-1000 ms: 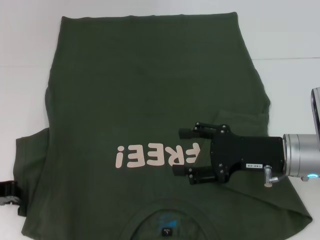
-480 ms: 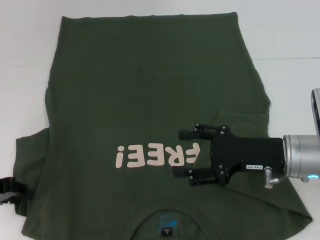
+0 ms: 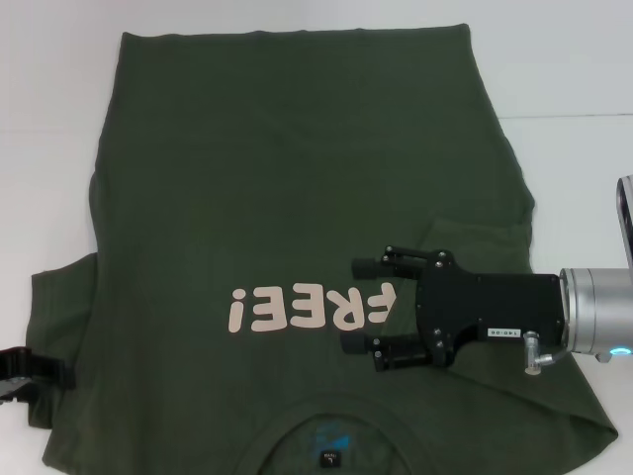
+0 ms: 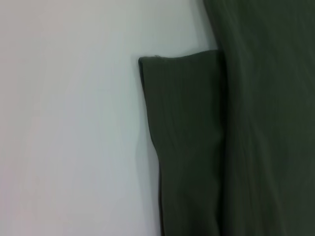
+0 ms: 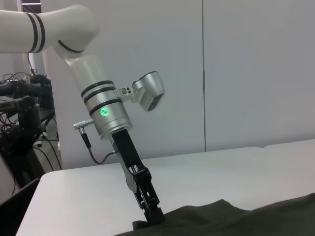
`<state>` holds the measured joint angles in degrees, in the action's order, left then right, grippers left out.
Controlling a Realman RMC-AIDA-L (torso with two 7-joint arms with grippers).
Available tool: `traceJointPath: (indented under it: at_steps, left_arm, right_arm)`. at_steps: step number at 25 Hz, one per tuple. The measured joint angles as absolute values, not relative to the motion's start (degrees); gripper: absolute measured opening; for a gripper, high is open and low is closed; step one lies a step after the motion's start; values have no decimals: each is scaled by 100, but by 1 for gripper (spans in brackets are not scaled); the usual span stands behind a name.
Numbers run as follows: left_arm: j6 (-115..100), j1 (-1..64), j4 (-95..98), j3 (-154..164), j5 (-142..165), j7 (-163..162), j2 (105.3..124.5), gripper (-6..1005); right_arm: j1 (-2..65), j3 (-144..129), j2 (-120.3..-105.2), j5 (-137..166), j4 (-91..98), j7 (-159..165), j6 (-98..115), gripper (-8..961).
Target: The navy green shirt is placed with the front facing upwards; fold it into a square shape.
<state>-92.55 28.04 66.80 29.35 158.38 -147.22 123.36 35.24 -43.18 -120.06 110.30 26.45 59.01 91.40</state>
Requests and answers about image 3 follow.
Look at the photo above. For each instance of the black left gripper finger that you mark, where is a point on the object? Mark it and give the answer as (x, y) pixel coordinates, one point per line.
(10, 390)
(29, 366)

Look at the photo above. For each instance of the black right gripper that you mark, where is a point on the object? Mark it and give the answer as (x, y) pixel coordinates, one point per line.
(494, 307)

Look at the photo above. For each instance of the dark green FREE! t-shirt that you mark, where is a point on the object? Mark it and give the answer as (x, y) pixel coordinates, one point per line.
(277, 163)

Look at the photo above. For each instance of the silver elbow connector right wrist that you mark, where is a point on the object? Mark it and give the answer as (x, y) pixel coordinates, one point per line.
(531, 351)

